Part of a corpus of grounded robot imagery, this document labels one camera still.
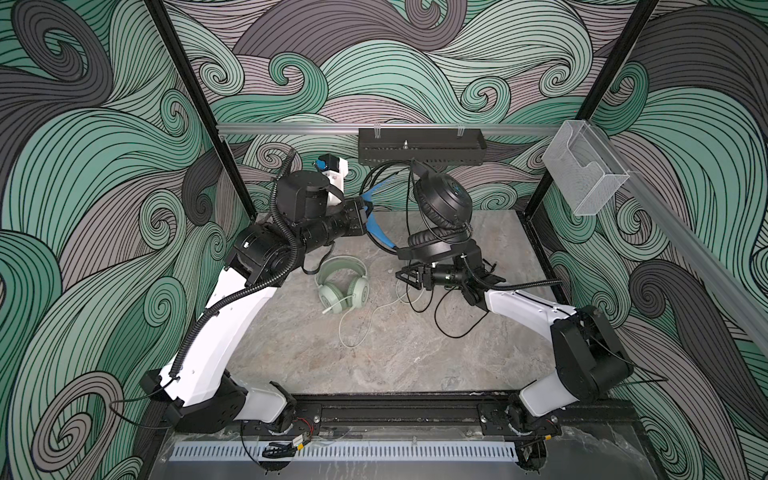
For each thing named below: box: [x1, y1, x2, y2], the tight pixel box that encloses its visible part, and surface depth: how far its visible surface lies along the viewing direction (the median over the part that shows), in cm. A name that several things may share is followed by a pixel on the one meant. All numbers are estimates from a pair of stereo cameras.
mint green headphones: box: [316, 255, 370, 314], surface depth 92 cm
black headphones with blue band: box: [361, 160, 473, 260], surface depth 45 cm
